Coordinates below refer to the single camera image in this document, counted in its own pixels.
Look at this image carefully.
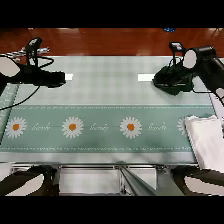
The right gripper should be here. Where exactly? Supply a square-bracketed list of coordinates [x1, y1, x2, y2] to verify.
[152, 64, 195, 97]

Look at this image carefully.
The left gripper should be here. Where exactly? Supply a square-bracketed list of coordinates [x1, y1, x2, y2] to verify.
[39, 70, 67, 90]

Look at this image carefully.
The white garment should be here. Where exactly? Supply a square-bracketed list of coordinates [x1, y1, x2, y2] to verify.
[183, 114, 224, 175]

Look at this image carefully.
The black cable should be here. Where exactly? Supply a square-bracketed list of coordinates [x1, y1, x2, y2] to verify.
[0, 55, 55, 112]

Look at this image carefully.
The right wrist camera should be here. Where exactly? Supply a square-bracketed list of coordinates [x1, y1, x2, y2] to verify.
[168, 41, 186, 68]

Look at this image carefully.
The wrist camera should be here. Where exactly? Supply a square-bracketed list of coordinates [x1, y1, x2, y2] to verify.
[168, 41, 186, 68]
[25, 36, 44, 68]

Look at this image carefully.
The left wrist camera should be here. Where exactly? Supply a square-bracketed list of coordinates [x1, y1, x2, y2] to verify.
[25, 36, 44, 68]

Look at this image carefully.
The silver frame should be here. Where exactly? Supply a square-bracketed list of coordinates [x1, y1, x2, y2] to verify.
[0, 161, 224, 197]

